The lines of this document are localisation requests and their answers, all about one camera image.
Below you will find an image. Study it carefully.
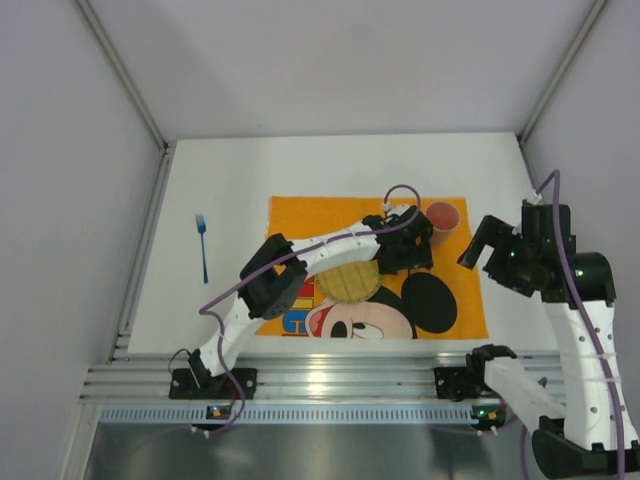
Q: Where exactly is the blue metal fork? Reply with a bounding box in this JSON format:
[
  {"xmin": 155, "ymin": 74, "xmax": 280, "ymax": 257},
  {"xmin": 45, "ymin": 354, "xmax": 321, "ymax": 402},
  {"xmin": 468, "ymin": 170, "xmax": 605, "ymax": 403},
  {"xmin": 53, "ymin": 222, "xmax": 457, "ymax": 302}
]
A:
[{"xmin": 195, "ymin": 214, "xmax": 209, "ymax": 284}]

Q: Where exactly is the aluminium mounting rail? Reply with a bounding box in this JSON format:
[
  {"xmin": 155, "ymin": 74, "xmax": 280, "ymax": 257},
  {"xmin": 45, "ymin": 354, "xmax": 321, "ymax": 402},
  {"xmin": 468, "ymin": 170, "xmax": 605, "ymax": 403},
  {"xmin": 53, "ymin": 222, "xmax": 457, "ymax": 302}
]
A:
[{"xmin": 80, "ymin": 352, "xmax": 465, "ymax": 402}]

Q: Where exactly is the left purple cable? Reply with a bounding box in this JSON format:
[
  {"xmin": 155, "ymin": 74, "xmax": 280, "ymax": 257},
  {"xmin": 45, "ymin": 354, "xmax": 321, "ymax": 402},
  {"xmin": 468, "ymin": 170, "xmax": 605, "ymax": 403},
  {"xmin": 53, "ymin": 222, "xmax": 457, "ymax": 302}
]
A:
[{"xmin": 198, "ymin": 184, "xmax": 424, "ymax": 441}]

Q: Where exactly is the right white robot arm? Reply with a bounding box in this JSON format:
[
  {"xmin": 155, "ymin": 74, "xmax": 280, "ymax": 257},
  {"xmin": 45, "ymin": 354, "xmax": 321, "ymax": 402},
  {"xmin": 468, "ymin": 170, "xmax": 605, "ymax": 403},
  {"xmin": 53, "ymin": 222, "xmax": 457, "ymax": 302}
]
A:
[{"xmin": 457, "ymin": 202, "xmax": 639, "ymax": 479}]

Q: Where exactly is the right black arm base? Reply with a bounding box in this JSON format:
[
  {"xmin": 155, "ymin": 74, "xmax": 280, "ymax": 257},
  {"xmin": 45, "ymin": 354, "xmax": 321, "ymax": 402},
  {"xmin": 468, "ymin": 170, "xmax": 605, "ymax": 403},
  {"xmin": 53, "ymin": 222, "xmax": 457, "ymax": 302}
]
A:
[{"xmin": 433, "ymin": 366, "xmax": 499, "ymax": 402}]

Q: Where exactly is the perforated metal cable strip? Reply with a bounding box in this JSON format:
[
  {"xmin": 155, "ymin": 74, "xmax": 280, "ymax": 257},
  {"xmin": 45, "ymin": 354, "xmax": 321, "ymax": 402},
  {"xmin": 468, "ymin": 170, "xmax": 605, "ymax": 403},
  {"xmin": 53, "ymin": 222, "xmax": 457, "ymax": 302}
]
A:
[{"xmin": 99, "ymin": 405, "xmax": 506, "ymax": 426}]

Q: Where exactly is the purple cable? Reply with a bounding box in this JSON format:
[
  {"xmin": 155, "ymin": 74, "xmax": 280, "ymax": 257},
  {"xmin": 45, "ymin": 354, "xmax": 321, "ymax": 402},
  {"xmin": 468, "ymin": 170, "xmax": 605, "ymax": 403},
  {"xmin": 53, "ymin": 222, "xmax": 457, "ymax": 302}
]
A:
[
  {"xmin": 198, "ymin": 184, "xmax": 424, "ymax": 441},
  {"xmin": 519, "ymin": 169, "xmax": 629, "ymax": 480}
]

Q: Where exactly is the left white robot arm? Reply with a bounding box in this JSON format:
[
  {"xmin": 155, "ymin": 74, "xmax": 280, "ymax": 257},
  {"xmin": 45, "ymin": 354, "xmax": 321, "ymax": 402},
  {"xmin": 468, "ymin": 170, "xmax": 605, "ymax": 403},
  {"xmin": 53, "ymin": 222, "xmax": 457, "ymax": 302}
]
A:
[{"xmin": 188, "ymin": 205, "xmax": 433, "ymax": 390}]

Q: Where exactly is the orange cartoon mouse cloth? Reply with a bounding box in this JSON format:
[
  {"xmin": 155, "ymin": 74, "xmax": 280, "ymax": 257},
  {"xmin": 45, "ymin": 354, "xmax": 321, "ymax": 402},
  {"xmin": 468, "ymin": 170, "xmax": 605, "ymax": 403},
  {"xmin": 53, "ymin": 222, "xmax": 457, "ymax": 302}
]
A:
[{"xmin": 253, "ymin": 196, "xmax": 489, "ymax": 341}]

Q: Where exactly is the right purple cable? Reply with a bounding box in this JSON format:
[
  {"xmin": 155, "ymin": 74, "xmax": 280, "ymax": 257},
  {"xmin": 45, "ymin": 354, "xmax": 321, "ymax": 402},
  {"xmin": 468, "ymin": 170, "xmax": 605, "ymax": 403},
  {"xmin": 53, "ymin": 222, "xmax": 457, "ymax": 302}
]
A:
[{"xmin": 519, "ymin": 169, "xmax": 629, "ymax": 480}]

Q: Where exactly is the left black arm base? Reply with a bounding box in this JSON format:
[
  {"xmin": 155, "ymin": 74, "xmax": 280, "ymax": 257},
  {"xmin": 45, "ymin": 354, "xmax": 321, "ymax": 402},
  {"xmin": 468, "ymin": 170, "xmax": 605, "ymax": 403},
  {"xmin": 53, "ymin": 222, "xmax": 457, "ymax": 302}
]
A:
[{"xmin": 169, "ymin": 368, "xmax": 258, "ymax": 400}]

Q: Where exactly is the pink plastic cup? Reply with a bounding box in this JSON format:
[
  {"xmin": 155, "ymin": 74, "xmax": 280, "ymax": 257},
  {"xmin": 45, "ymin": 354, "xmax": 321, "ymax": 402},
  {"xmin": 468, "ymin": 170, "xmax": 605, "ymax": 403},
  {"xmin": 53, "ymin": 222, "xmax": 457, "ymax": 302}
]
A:
[{"xmin": 425, "ymin": 201, "xmax": 460, "ymax": 248}]

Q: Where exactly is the woven bamboo round plate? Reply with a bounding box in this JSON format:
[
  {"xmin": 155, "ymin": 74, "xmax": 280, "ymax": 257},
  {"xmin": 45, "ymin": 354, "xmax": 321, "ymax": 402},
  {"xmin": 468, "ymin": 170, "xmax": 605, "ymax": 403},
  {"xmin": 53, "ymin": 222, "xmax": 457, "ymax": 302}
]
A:
[{"xmin": 315, "ymin": 261, "xmax": 382, "ymax": 304}]

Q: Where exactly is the blue metal spoon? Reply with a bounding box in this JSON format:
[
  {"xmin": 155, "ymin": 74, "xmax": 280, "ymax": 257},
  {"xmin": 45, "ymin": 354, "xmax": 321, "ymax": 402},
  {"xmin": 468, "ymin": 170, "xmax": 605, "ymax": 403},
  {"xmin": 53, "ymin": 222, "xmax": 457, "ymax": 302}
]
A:
[{"xmin": 402, "ymin": 269, "xmax": 412, "ymax": 301}]

